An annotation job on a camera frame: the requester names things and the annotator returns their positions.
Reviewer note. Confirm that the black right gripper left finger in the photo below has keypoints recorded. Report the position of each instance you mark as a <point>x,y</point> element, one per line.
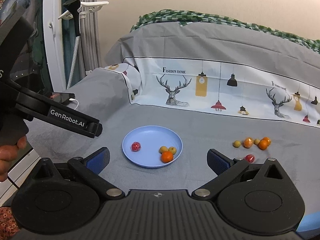
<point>87,170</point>

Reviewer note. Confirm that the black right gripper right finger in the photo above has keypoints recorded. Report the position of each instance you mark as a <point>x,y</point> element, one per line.
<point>228,172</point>

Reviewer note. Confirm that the red fruit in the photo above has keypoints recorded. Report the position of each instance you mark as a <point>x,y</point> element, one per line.
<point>135,147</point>
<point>250,158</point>

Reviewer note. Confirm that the yellow-green fruit front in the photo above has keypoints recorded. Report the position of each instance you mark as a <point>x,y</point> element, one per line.
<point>172,149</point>

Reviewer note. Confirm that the orange tangerine front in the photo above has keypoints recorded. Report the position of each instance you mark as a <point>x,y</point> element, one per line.
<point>167,157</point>

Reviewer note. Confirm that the orange tangerine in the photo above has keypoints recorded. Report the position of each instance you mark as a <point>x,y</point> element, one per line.
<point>167,157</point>
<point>267,139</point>
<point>263,144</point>

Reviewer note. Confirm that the person's left hand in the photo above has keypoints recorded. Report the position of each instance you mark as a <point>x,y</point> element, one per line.
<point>8,153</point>

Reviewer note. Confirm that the shiny orange wrapped fruit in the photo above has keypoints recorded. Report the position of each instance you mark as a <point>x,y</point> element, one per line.
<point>248,142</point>

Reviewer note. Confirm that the orange tangerine middle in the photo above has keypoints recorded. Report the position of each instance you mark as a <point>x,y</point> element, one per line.
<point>263,144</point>

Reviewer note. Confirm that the black smartphone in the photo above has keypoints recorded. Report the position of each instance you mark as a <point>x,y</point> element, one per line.
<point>63,98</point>

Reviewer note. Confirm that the orange tangerine back right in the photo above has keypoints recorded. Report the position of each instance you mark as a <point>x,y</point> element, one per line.
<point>267,139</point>

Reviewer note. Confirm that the blue round plastic plate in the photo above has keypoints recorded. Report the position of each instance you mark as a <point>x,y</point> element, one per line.
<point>151,139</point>

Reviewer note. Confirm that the grey printed bed sheet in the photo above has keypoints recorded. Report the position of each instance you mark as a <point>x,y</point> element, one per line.
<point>212,85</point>

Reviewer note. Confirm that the grey curtain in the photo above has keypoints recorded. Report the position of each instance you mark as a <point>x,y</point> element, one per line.
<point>88,56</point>

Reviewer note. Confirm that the white door frame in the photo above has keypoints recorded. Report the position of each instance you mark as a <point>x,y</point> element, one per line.
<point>53,41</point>

